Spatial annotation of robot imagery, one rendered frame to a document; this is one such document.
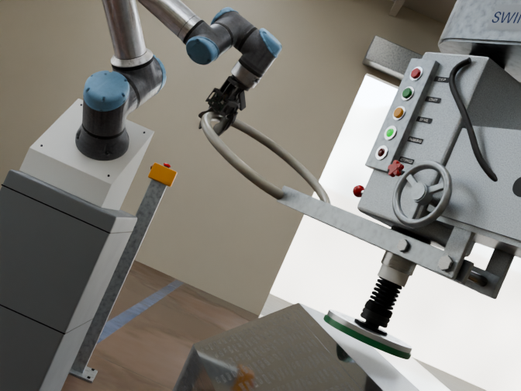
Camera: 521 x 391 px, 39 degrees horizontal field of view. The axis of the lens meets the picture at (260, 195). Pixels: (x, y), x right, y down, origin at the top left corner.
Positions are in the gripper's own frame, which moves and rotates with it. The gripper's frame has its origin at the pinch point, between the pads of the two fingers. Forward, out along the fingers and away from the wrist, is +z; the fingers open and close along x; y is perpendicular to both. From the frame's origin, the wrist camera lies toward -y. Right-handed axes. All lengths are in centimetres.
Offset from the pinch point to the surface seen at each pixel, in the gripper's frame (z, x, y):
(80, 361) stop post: 150, -22, -73
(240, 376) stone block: 21, 73, 53
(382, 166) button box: -35, 63, 38
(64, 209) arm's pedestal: 50, -18, 15
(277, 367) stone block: 13, 78, 52
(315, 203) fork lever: -14, 51, 24
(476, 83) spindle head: -62, 68, 39
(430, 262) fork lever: -27, 87, 44
